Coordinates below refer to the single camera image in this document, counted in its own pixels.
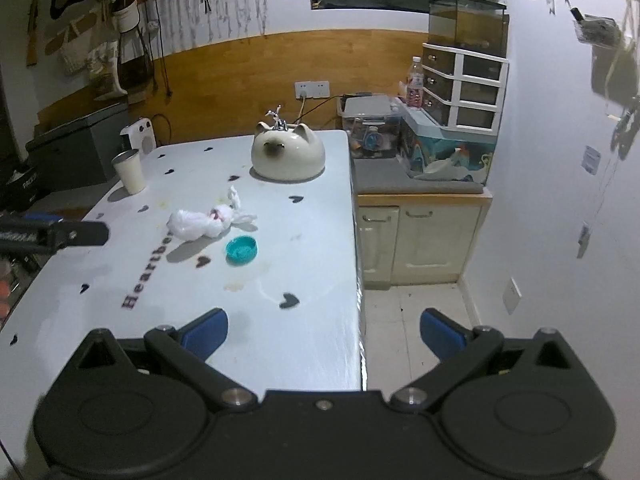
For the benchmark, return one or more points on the grey storage chest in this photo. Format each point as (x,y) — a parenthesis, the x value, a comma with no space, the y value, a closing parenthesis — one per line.
(75,150)

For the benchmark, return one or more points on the cream floor cabinet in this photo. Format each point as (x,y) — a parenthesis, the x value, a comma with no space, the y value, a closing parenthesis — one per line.
(420,240)

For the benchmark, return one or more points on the black bag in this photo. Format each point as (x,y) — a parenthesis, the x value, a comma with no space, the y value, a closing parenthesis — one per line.
(22,185)

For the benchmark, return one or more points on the white plastic bag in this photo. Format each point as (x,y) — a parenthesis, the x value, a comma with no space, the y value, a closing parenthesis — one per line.
(200,222)

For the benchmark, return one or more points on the glass fish tank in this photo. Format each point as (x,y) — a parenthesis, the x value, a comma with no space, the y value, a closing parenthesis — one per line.
(467,22)

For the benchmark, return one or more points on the hanging white pot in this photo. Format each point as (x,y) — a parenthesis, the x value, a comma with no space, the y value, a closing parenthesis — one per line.
(125,10)

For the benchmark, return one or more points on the clear hanging wall pocket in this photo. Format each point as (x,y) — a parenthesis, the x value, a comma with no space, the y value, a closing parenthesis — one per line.
(595,27)

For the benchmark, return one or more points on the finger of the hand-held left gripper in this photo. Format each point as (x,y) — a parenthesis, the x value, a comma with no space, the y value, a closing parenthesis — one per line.
(85,234)

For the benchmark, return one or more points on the plastic water bottle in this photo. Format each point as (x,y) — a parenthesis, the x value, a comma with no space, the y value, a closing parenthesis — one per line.
(415,82)

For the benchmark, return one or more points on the teal plastic lid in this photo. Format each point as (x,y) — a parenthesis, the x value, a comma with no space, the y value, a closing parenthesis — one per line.
(241,251)

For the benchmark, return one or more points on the white cup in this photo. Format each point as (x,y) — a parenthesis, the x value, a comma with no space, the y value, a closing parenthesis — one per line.
(130,172)

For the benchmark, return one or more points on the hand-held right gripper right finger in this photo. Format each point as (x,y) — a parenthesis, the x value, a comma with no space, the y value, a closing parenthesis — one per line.
(442,332)

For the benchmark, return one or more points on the white heart print tablecloth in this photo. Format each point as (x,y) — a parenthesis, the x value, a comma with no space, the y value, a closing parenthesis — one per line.
(275,260)

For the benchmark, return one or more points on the white drawer unit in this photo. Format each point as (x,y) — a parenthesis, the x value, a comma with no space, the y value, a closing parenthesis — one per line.
(465,90)

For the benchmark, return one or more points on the white cat shaped ceramic jar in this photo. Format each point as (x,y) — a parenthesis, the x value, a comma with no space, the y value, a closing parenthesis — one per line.
(295,157)

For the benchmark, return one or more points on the white wall switch plate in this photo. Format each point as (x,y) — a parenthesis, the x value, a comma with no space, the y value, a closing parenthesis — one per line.
(512,296)

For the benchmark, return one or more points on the small white heater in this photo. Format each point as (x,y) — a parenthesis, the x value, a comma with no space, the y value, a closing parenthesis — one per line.
(140,135)

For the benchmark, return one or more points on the hanging canvas tote bag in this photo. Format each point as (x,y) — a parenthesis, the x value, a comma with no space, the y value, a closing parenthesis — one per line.
(85,55)

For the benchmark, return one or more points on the blue printed box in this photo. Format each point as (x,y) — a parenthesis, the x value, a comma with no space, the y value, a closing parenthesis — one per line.
(445,145)

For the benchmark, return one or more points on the small silver figurine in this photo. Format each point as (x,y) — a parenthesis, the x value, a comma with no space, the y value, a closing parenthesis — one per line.
(276,119)

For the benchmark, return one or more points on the small wall photo card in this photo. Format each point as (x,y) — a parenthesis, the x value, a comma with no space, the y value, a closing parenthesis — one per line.
(591,160)
(583,241)

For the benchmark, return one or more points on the white wall socket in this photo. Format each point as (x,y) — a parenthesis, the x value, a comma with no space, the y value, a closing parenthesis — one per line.
(312,89)

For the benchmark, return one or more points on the hanging glass carafe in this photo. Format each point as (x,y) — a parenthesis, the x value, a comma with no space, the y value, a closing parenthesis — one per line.
(134,62)

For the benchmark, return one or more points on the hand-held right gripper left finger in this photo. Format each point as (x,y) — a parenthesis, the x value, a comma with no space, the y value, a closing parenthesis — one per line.
(205,332)

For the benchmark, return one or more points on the clear lidded storage box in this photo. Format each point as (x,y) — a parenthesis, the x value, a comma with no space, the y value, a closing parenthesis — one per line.
(370,120)

